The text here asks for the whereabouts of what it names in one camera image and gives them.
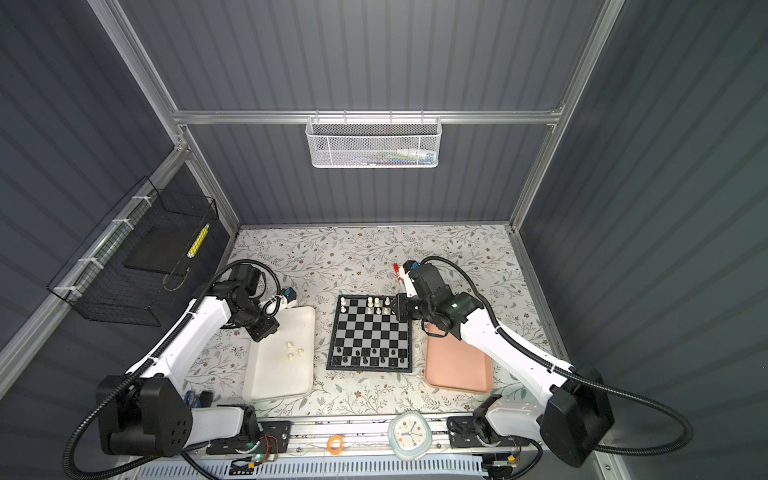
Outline white chess pieces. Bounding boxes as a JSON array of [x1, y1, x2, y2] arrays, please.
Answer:
[[338, 295, 396, 316], [286, 342, 304, 360]]

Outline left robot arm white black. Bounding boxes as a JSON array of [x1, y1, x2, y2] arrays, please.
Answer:
[[62, 259, 297, 479]]

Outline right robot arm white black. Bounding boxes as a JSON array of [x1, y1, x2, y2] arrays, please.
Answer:
[[395, 255, 694, 468]]

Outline white chess pieces on board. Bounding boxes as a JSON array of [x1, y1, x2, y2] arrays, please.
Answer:
[[338, 295, 396, 316]]

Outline black white chess board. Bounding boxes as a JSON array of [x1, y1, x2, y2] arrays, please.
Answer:
[[326, 298, 414, 373]]

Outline black chess pieces on board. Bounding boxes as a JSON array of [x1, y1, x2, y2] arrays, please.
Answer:
[[327, 346, 412, 371]]

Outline white plastic tray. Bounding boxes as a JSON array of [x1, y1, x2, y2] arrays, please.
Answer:
[[241, 306, 316, 402]]

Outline pink plastic tray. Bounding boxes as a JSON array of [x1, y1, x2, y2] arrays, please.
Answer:
[[425, 325, 493, 394]]

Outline mint green alarm clock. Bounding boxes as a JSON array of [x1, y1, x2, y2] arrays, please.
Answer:
[[387, 411, 433, 461]]

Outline black wire basket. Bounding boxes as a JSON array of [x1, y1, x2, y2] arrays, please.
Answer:
[[48, 183, 226, 327]]

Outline white wire basket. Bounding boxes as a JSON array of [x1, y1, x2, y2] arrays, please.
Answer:
[[305, 118, 443, 169]]

